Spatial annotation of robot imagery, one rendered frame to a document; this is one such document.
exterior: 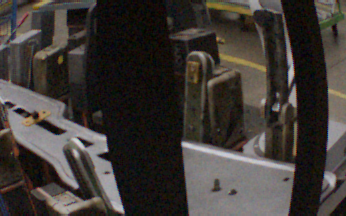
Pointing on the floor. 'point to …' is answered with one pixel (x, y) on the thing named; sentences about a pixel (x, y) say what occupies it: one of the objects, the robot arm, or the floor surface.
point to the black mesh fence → (171, 193)
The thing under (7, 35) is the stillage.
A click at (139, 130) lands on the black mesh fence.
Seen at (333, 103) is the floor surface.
